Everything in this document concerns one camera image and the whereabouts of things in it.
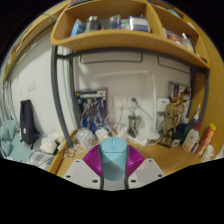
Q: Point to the light blue computer mouse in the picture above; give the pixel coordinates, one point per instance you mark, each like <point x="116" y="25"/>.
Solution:
<point x="113" y="160"/>

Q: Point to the blue bottle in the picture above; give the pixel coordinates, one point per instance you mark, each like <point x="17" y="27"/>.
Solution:
<point x="184" y="128"/>

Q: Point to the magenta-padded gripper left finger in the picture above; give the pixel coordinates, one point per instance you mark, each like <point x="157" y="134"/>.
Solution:
<point x="81" y="171"/>

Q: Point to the white power adapter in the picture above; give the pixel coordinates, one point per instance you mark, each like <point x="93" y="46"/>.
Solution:
<point x="101" y="134"/>

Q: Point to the metal cup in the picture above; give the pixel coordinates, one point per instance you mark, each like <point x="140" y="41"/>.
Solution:
<point x="134" y="125"/>

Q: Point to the white wall socket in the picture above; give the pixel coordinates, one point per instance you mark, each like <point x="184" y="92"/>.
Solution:
<point x="120" y="102"/>

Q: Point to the checked blue white cloth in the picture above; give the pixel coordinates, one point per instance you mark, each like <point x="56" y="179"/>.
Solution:
<point x="41" y="159"/>

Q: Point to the red yellow chips can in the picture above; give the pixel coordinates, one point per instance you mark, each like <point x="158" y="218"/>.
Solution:
<point x="206" y="138"/>

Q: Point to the black bag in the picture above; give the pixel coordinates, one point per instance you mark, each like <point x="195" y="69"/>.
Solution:
<point x="28" y="123"/>

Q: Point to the wooden shelf unit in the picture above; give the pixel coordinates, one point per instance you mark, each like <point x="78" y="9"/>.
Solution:
<point x="116" y="38"/>

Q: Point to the white lotion pump bottle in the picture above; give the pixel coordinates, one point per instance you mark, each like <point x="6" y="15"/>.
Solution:
<point x="190" y="140"/>

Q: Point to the robot model kit box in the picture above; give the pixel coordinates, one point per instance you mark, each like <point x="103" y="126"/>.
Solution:
<point x="91" y="108"/>

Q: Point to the grey metal frame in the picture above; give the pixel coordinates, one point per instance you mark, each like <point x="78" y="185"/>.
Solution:
<point x="58" y="100"/>

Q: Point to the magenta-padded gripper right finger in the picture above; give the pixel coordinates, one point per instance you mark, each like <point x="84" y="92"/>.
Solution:
<point x="146" y="170"/>

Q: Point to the white crumpled cloth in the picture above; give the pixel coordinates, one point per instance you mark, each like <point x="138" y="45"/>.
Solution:
<point x="50" y="143"/>

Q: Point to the clear plastic bag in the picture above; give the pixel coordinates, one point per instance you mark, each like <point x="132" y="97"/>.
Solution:
<point x="85" y="138"/>

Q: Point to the teal blanket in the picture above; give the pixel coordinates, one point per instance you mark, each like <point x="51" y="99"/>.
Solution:
<point x="8" y="136"/>

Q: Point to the white desk lamp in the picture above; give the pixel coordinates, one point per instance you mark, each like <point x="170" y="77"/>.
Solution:
<point x="154" y="100"/>

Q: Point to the small white square clock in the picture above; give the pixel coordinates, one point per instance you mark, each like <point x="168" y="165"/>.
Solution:
<point x="175" y="143"/>

